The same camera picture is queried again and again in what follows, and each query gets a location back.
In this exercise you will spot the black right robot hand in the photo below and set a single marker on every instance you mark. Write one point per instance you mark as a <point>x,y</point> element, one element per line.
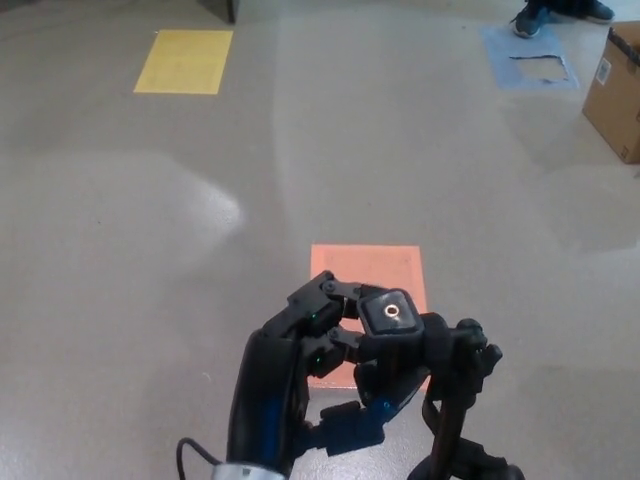
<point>492,462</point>

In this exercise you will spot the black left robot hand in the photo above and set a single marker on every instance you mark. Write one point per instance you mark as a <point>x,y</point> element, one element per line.
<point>260,395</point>

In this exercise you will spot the black phone tripod stand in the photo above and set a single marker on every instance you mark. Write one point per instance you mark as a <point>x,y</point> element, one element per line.
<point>395,320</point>

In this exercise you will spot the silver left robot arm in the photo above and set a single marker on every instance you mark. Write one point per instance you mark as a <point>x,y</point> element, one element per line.
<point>245,472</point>

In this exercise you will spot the orange paper sheet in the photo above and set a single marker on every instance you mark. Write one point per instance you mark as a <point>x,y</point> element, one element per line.
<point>370,265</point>

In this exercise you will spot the yellow paper sheet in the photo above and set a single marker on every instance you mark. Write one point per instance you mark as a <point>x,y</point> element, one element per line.
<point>185,62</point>

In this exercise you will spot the brown cardboard box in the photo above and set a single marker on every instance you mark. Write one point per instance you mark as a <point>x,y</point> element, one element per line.
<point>615,100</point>

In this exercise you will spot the dark furniture leg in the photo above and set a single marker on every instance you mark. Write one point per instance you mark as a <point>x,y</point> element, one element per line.
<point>230,11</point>

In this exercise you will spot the torn blue paper sheet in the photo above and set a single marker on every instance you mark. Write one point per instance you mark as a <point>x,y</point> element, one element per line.
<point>500,65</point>

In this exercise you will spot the blue sneaker with laces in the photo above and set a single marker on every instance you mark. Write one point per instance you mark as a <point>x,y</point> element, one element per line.
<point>530,21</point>

